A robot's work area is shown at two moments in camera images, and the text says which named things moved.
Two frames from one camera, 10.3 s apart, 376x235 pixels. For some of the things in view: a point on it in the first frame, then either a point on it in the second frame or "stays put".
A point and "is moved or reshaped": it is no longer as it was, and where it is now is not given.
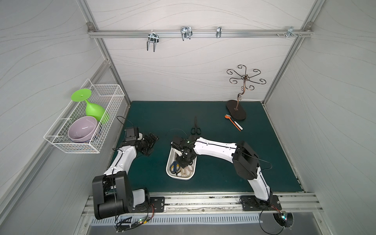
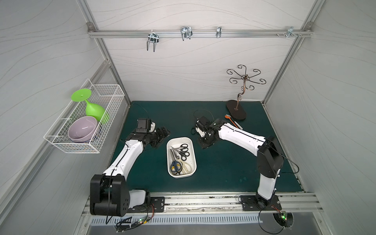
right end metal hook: x=290 y=30 stays put
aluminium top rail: x=200 y=33 stays put
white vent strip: x=141 y=220 stays put
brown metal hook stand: x=237 y=108 stays put
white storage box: x=172 y=157 is moved or reshaped
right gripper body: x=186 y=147 -> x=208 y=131
